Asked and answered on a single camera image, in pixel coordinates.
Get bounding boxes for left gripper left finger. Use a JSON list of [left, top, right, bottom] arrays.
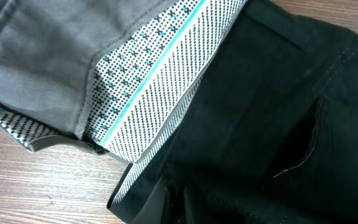
[[131, 180, 171, 224]]

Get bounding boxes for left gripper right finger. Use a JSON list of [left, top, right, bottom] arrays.
[[183, 185, 217, 224]]

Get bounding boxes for black shorts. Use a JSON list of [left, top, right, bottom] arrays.
[[107, 1, 358, 223]]

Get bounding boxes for folded grey shorts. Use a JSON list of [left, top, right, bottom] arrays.
[[0, 1, 244, 163]]

